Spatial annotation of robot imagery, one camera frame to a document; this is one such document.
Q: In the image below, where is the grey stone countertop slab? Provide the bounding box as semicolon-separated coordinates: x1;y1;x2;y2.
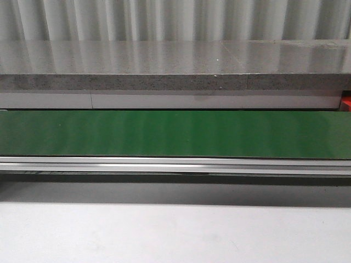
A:
1;40;350;91

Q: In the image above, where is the red plastic tray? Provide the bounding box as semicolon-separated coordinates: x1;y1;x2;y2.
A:
339;90;351;112

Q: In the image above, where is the green conveyor belt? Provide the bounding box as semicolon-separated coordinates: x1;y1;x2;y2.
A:
1;110;350;159

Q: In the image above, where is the white corrugated curtain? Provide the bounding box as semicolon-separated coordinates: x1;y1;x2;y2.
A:
1;1;350;41

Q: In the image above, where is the aluminium conveyor frame rail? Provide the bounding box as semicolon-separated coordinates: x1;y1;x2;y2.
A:
1;157;350;176

